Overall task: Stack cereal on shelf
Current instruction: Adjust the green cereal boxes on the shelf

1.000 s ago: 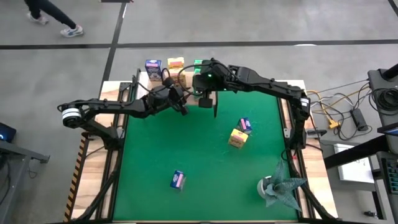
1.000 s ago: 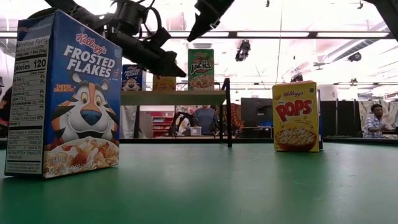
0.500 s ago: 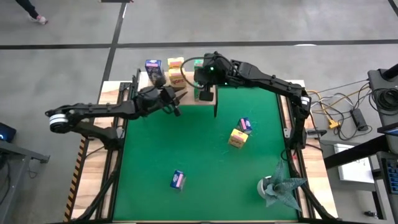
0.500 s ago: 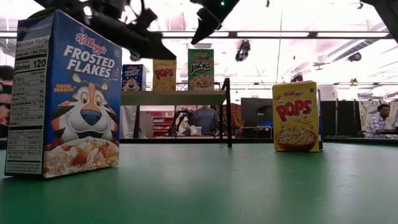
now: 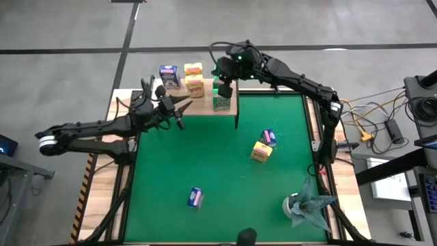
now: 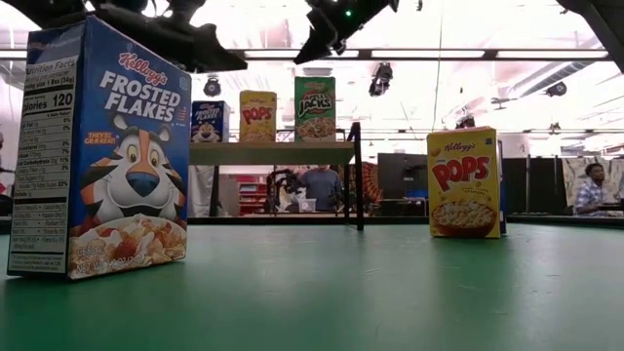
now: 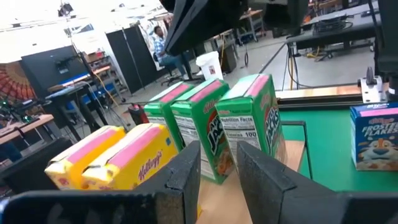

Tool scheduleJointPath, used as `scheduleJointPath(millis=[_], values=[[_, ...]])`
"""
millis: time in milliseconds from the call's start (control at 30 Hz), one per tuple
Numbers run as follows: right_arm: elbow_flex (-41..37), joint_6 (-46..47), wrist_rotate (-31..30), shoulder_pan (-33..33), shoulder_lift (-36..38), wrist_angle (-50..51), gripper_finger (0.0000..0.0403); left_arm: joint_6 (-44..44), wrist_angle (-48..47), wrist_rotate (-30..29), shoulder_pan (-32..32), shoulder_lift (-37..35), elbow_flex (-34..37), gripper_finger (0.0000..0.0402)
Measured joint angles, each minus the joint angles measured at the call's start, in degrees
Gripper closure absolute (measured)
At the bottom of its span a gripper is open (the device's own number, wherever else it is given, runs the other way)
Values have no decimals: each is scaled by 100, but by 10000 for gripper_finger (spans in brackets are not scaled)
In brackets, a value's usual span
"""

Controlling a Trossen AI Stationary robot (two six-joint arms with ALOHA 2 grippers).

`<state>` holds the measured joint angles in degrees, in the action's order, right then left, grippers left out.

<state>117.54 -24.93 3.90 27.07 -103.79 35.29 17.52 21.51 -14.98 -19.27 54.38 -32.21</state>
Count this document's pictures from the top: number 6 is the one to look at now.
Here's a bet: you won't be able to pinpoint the black partition panel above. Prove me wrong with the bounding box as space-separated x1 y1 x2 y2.
505 155 569 216

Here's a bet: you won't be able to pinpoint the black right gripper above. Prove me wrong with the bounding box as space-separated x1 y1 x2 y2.
293 0 399 65

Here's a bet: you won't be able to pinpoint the orange striped cloth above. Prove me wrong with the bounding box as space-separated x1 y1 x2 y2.
363 162 380 215

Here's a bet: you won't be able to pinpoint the black monitor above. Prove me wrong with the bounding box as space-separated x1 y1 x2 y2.
377 152 430 215

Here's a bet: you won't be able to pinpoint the green Apple Jacks cereal box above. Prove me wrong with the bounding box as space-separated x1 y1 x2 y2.
293 76 337 143

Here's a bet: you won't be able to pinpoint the red storage rack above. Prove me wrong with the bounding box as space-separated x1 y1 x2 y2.
237 175 268 216

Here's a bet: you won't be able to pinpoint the ceiling air duct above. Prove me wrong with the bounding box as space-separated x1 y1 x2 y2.
504 21 624 98

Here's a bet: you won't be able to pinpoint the green table mat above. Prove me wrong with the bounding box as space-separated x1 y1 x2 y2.
0 221 624 351

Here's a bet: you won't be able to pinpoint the blue Frosted Flakes cereal box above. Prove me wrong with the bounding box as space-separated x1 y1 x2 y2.
496 139 508 236
7 14 193 282
190 99 231 143

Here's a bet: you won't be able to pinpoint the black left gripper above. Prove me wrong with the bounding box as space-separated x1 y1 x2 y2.
92 0 248 73

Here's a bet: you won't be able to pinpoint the leaf pattern curtain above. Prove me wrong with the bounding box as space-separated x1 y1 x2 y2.
562 156 624 218

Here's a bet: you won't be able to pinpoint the overhead light bar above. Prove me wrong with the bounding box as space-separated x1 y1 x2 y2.
228 47 613 62

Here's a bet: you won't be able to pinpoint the wooden shelf black metal legs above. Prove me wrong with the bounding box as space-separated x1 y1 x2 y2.
188 121 366 232

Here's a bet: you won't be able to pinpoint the person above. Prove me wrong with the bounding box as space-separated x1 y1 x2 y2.
572 162 624 218
297 164 345 214

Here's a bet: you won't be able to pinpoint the white hanging cloth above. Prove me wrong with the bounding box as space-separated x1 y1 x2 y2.
189 165 215 218

